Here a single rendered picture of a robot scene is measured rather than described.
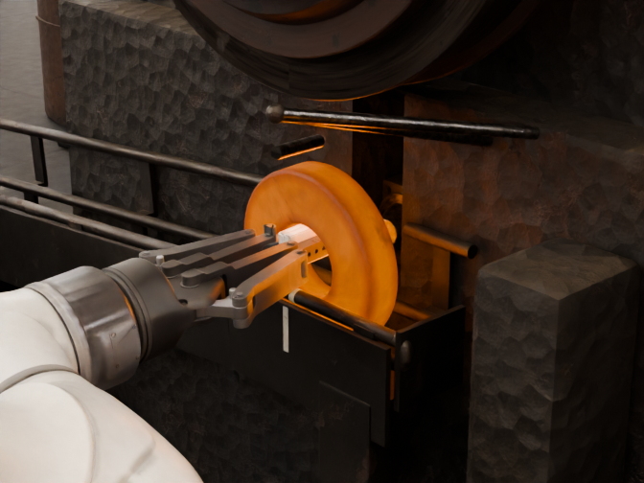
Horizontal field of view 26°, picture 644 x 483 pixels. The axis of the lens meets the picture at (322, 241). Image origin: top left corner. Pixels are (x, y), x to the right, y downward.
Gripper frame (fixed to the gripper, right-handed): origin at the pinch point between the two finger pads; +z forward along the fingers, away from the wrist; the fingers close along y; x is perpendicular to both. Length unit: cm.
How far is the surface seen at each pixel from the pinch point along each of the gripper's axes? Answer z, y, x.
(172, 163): 5.5, -26.8, -1.4
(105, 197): 6.5, -40.8, -9.0
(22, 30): 194, -379, -85
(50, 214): -3.0, -36.4, -6.8
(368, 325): -2.8, 8.7, -3.9
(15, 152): 112, -248, -81
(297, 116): -9.7, 9.5, 14.9
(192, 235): 3.1, -21.3, -6.7
